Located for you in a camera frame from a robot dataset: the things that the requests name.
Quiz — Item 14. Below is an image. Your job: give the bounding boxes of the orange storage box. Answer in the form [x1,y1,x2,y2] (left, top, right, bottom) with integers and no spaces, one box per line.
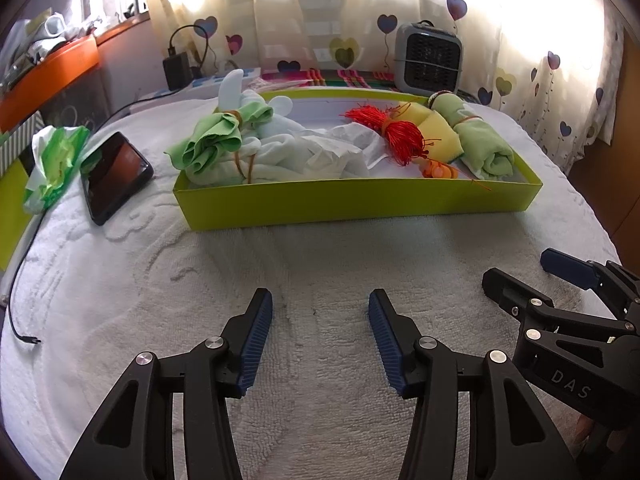
[0,35,99,133]

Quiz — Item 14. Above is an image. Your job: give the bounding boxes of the grey desktop heater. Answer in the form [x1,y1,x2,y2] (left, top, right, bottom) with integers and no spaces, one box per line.
[395,20,463,96]

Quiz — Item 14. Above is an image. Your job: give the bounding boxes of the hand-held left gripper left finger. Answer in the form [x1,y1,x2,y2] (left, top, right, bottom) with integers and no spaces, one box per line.
[59,287,274,480]

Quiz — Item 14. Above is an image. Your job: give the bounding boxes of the white blue power strip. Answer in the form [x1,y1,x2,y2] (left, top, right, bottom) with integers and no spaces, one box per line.
[150,67,263,101]

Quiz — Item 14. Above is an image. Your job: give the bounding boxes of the green striped box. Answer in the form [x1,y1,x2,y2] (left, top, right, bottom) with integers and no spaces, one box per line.
[0,112,46,176]

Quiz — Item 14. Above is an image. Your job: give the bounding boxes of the light green cloth bundle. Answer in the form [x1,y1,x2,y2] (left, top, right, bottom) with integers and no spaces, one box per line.
[165,97,276,177]

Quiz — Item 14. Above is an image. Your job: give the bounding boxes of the rolled green towel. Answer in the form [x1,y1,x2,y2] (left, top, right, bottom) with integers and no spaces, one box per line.
[427,91,516,181]

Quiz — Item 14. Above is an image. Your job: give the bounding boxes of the white clutter pile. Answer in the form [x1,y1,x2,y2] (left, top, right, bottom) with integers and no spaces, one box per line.
[0,7,108,91]

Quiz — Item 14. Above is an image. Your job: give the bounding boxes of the orange window ledge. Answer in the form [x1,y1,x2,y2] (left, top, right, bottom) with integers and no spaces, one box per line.
[95,12,151,46]

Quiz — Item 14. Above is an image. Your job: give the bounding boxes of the yellow-green cardboard box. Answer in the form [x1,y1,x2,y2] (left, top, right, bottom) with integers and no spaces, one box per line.
[172,89,543,232]

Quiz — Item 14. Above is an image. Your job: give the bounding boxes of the wooden wardrobe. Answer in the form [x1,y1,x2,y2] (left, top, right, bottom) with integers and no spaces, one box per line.
[567,10,640,261]

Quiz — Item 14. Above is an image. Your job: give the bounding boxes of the black smartphone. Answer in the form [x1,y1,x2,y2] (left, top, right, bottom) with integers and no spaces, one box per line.
[80,131,155,226]

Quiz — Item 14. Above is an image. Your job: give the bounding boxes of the colourful plaid cloth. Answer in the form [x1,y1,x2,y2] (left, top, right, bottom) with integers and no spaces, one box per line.
[260,67,401,92]

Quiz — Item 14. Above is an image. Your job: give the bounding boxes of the green wet wipes packet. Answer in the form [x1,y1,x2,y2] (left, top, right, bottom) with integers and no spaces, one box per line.
[22,126,92,213]

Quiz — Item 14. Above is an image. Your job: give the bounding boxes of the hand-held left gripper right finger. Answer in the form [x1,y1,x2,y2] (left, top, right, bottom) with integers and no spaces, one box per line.
[367,289,577,480]

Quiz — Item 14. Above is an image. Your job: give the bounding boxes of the clear plastic bag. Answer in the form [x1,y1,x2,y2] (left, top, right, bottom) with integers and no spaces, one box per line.
[295,127,376,181]

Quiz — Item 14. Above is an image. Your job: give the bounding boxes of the black charger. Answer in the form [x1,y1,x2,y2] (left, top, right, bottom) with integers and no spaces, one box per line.
[163,54,193,91]

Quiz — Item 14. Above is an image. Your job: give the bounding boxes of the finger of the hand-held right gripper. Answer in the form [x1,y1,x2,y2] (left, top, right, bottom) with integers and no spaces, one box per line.
[481,267,640,357]
[541,247,640,320]

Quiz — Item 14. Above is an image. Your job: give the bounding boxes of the heart print curtain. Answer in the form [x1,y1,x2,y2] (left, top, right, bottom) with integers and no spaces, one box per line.
[145,0,623,171]

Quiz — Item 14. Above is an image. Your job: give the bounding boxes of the person's right hand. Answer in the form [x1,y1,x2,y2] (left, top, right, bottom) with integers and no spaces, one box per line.
[574,411,597,442]

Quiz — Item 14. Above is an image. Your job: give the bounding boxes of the red string bundle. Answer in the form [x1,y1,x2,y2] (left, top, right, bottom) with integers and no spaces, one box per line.
[341,104,492,192]

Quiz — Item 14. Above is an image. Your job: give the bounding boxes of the white socks bundle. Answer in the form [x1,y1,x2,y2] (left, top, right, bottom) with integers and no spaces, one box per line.
[187,70,301,183]

